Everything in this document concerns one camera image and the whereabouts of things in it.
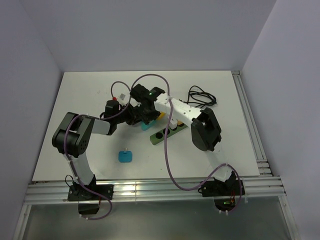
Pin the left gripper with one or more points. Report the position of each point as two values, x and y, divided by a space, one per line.
134 117

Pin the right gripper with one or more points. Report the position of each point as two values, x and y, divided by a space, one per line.
146 118

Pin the yellow cube socket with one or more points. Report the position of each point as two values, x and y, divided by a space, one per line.
162 114

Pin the teal triangular power strip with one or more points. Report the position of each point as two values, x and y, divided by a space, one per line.
145 127

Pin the white charger plug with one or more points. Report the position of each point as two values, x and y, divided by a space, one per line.
173 123

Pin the green power strip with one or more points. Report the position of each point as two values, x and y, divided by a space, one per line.
159 136

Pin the blue plug adapter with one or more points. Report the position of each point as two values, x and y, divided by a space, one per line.
125 156

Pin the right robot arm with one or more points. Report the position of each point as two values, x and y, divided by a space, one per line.
204 126

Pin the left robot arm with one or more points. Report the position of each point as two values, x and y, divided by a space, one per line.
73 134

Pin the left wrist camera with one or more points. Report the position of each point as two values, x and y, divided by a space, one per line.
122 99

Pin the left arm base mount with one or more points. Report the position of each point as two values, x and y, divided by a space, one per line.
89 201

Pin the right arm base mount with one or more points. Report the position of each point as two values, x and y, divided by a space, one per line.
231 191

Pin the aluminium rail frame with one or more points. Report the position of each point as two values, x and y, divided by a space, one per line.
157 209

